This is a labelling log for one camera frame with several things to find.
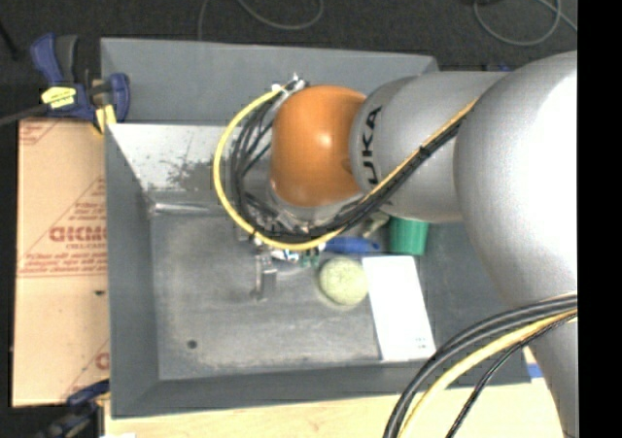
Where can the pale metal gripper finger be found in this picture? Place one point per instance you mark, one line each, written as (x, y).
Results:
(257, 280)
(270, 283)

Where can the grey metal bin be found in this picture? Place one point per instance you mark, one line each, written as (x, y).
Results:
(204, 310)

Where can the pale green ball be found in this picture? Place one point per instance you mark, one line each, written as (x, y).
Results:
(342, 281)

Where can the blue long object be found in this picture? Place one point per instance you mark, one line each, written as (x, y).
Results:
(350, 245)

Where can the white flat box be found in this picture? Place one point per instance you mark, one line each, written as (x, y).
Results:
(401, 310)

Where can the green cup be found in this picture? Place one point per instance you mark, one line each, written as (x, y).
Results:
(408, 237)

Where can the brown cardboard board red print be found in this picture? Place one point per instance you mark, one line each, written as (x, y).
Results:
(58, 280)

